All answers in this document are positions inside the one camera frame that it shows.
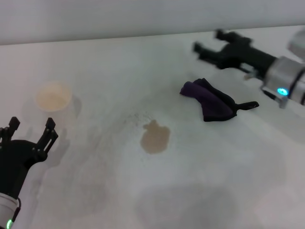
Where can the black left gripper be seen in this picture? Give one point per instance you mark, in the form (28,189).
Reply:
(19,157)

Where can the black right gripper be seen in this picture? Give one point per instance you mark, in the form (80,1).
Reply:
(245,55)

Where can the purple rag with black trim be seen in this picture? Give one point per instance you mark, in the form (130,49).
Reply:
(209,100)

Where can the white and silver right robot arm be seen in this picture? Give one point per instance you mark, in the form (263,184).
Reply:
(283,71)

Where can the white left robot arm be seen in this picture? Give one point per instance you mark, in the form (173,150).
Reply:
(7,207)

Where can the brown water stain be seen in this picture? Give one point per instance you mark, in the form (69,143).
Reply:
(155,139)

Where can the white paper cup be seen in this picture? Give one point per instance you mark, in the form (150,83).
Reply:
(53,96)

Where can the silver wrist mount bracket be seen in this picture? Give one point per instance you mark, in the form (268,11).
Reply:
(283,103)

